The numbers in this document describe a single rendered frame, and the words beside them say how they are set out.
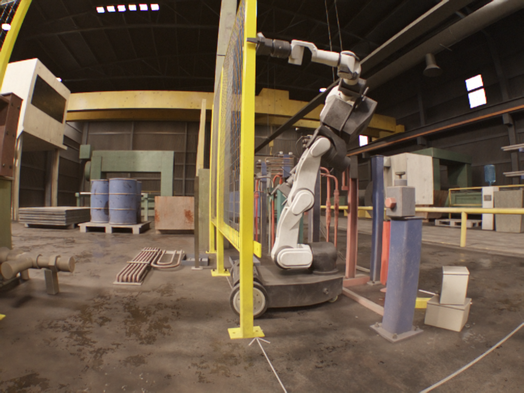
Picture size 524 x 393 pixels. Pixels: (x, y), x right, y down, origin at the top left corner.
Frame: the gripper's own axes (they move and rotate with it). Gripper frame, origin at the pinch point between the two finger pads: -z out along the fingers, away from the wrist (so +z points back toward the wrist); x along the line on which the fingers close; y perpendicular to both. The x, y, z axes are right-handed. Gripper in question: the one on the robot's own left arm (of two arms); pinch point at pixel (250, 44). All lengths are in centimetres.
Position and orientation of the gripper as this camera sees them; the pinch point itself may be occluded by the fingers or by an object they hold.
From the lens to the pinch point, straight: 135.5
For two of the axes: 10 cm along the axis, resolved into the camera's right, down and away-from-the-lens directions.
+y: 0.1, -10.0, 0.2
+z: 9.7, 0.1, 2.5
